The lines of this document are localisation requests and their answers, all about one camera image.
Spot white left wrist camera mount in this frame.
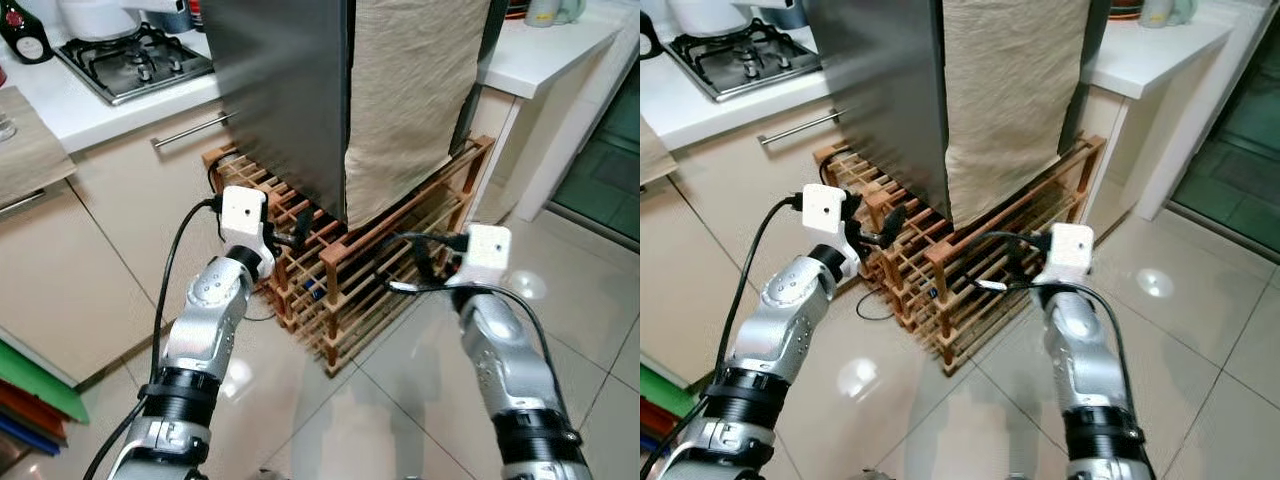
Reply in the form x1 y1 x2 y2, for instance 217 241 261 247
800 183 853 241
218 185 276 253

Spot beige kitchen cabinet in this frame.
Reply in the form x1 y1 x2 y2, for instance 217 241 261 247
0 85 241 386
640 95 851 386

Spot beige crinkled fridge cloth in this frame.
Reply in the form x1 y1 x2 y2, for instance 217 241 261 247
942 0 1093 231
344 0 493 231

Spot steel gas hob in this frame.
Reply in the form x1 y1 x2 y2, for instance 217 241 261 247
663 18 826 103
55 22 216 107

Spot wooden lattice rack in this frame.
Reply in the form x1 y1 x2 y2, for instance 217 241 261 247
813 135 1108 378
202 135 497 378

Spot green flat board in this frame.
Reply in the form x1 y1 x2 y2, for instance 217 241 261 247
640 363 706 420
0 340 91 424

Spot pale green cup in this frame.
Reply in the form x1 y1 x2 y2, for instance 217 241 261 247
526 0 586 27
1140 0 1199 29

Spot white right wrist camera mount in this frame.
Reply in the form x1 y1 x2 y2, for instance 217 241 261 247
455 224 513 291
1033 224 1096 289

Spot white side counter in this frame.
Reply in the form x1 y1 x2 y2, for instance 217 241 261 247
478 5 641 226
1085 5 1266 236

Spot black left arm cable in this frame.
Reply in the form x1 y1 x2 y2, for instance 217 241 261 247
642 194 806 480
85 197 223 480

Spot red flat board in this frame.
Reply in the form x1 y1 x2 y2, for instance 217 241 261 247
640 395 691 437
0 380 71 443

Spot beige woven table runner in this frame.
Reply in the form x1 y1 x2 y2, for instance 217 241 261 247
640 120 674 187
0 85 77 211

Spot steel bar cabinet handle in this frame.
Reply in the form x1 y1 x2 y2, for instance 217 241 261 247
0 188 46 217
757 108 851 147
150 112 233 149

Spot white pot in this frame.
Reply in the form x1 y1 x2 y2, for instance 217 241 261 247
665 0 766 36
58 0 143 41

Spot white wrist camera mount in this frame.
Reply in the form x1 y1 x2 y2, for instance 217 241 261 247
1033 224 1096 289
218 185 276 253
455 224 513 291
800 183 853 241

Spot black power cable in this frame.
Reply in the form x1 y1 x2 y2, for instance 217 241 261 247
822 148 898 324
205 148 281 324

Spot printed tin canister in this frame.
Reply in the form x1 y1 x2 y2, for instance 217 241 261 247
140 0 206 36
760 0 811 31

